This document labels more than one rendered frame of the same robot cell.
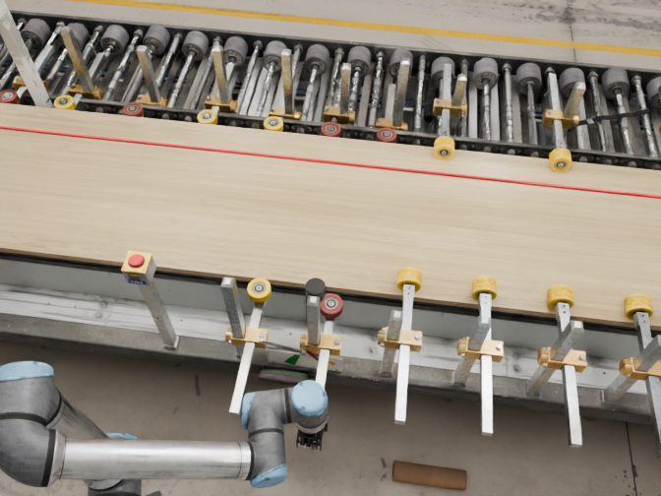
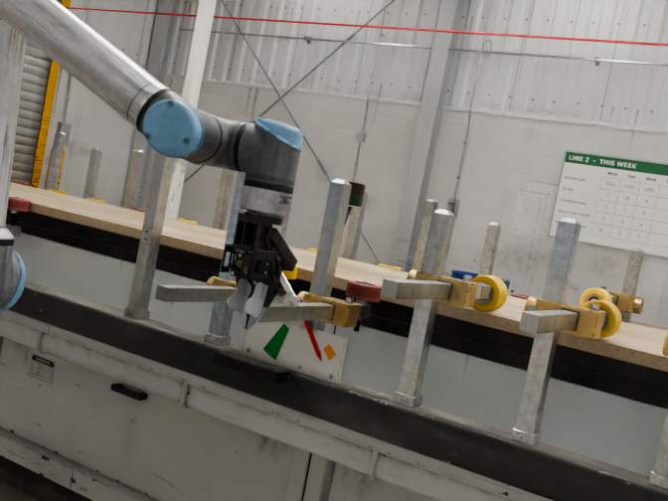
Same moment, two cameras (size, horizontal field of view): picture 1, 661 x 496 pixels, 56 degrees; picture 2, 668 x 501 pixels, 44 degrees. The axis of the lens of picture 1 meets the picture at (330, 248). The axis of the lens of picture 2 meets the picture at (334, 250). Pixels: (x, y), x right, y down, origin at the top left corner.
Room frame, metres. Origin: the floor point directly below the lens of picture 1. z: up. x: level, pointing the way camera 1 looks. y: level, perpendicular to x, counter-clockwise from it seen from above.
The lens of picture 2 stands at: (-0.71, -0.67, 1.07)
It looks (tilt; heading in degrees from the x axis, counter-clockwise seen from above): 3 degrees down; 23
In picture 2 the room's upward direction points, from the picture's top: 11 degrees clockwise
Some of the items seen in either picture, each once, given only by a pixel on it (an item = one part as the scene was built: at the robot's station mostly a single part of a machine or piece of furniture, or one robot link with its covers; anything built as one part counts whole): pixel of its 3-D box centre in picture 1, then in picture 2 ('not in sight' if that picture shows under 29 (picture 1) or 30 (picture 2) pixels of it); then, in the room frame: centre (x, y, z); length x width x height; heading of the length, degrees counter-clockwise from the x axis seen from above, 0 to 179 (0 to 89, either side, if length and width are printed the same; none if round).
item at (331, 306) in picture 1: (330, 311); (360, 306); (1.04, -0.01, 0.85); 0.08 x 0.08 x 0.11
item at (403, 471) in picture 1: (429, 475); not in sight; (0.73, -0.43, 0.04); 0.30 x 0.08 x 0.08; 83
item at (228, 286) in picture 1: (236, 321); (235, 245); (0.95, 0.30, 0.93); 0.03 x 0.03 x 0.48; 83
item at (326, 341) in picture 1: (321, 342); (326, 308); (0.92, 0.03, 0.85); 0.13 x 0.06 x 0.05; 83
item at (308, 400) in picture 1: (309, 403); (272, 155); (0.60, 0.05, 1.14); 0.10 x 0.09 x 0.12; 98
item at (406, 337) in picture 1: (399, 339); (440, 288); (0.89, -0.22, 0.95); 0.13 x 0.06 x 0.05; 83
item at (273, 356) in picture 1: (304, 360); (291, 346); (0.90, 0.08, 0.75); 0.26 x 0.01 x 0.10; 83
